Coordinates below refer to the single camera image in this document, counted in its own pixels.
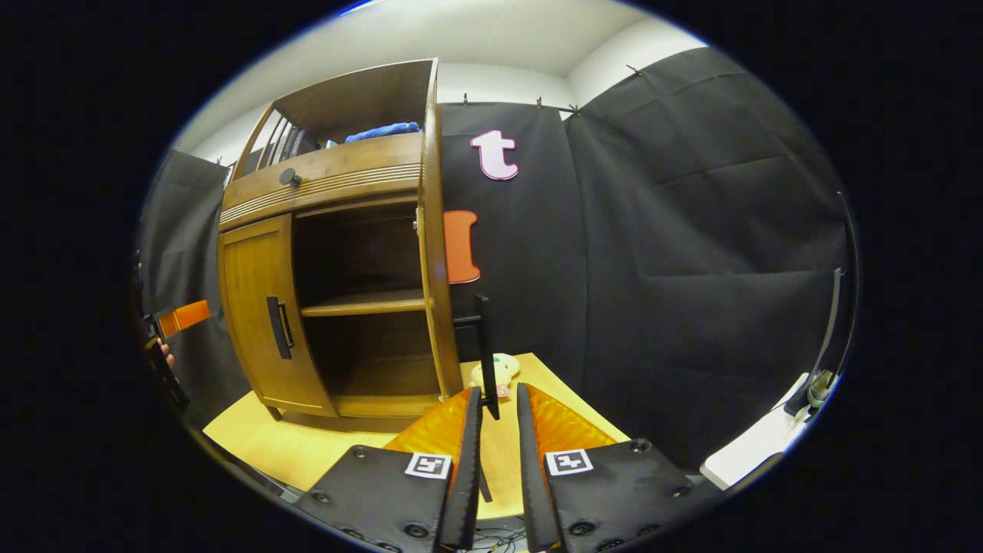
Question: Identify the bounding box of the wooden cabinet door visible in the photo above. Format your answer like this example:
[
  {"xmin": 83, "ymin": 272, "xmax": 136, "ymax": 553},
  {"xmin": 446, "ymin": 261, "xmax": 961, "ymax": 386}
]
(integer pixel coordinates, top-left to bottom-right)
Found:
[
  {"xmin": 217, "ymin": 214, "xmax": 337, "ymax": 418},
  {"xmin": 417, "ymin": 184, "xmax": 465, "ymax": 400}
]

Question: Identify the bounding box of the black curved stand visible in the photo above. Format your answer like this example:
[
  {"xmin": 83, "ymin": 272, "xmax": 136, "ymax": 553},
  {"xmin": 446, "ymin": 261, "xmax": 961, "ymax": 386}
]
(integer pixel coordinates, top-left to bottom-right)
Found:
[{"xmin": 783, "ymin": 192, "xmax": 859, "ymax": 417}]

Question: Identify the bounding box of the white table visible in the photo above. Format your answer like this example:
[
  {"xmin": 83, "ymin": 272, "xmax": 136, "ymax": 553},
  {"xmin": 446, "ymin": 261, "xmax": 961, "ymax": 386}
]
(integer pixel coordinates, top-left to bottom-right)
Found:
[{"xmin": 700, "ymin": 373, "xmax": 815, "ymax": 491}]

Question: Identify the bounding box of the cable bundle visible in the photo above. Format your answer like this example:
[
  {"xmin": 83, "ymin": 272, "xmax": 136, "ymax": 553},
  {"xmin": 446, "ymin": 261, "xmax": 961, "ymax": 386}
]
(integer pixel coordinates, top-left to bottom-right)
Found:
[{"xmin": 468, "ymin": 528, "xmax": 531, "ymax": 552}]

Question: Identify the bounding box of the black door handle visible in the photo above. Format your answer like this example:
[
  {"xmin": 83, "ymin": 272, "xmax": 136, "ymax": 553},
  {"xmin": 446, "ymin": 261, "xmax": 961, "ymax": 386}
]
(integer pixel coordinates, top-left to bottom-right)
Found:
[
  {"xmin": 266, "ymin": 296, "xmax": 295, "ymax": 360},
  {"xmin": 453, "ymin": 294, "xmax": 501, "ymax": 422}
]

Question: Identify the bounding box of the pale plush toy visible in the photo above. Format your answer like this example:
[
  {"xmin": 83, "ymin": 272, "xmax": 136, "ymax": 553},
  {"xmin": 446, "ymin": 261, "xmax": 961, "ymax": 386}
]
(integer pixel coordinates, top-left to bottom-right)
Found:
[{"xmin": 470, "ymin": 353, "xmax": 521, "ymax": 398}]

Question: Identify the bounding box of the wooden double-door shoe cabinet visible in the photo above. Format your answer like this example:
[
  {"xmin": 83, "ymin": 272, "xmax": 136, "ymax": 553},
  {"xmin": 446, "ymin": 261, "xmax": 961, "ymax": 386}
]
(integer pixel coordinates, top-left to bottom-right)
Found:
[{"xmin": 217, "ymin": 58, "xmax": 465, "ymax": 431}]

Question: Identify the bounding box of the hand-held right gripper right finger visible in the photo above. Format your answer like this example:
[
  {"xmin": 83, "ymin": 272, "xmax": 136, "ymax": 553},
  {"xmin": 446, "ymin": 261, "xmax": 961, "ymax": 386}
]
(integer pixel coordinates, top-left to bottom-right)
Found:
[{"xmin": 516, "ymin": 382, "xmax": 711, "ymax": 552}]

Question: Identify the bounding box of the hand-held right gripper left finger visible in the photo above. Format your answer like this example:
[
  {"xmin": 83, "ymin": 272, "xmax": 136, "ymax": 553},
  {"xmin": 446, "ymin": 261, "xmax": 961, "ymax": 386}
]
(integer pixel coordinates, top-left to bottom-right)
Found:
[{"xmin": 296, "ymin": 386, "xmax": 485, "ymax": 552}]

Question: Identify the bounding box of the wooden ribbed drawer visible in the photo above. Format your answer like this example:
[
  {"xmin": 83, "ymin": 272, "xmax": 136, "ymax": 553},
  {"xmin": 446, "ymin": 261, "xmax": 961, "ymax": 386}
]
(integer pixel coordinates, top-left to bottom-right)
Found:
[{"xmin": 219, "ymin": 132, "xmax": 425, "ymax": 233}]

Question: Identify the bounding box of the blue folded cloth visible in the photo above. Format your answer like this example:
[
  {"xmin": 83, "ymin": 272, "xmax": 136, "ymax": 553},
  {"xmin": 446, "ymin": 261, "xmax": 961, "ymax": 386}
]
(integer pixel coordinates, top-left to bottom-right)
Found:
[{"xmin": 344, "ymin": 121, "xmax": 422, "ymax": 144}]

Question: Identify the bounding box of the wooden cabinet shelf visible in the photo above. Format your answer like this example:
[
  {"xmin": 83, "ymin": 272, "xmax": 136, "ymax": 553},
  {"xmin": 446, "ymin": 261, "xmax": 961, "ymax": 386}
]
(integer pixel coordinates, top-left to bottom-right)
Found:
[{"xmin": 301, "ymin": 289, "xmax": 428, "ymax": 318}]

